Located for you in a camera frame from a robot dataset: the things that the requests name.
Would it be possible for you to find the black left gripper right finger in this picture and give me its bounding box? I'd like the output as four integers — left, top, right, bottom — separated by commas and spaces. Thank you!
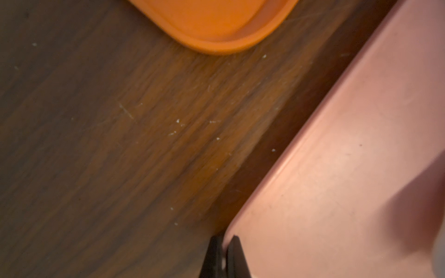
226, 236, 251, 278

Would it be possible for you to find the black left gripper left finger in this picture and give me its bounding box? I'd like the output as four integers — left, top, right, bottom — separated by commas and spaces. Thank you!
199, 235, 224, 278

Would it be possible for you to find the pink silicone mat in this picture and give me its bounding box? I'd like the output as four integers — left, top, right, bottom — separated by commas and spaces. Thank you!
224, 1, 445, 278

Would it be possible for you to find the white dough lump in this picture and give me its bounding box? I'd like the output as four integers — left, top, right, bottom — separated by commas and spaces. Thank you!
432, 222, 445, 278

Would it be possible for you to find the orange plastic tray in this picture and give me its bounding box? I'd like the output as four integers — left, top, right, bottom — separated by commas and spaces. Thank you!
131, 0, 297, 55

